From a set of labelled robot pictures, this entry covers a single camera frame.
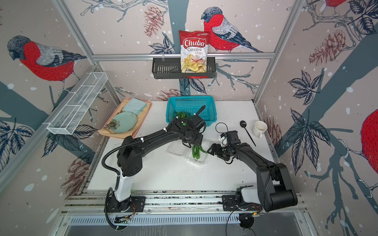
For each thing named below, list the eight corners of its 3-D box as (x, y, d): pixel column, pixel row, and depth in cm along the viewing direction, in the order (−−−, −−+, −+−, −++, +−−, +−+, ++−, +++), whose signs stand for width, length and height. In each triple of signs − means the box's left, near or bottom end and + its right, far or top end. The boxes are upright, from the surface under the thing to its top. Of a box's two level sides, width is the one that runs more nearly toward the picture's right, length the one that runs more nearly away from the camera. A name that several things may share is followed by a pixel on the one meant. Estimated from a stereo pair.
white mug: (257, 141, 98) (262, 134, 91) (247, 132, 102) (251, 125, 95) (265, 133, 102) (270, 126, 95) (255, 126, 106) (259, 118, 99)
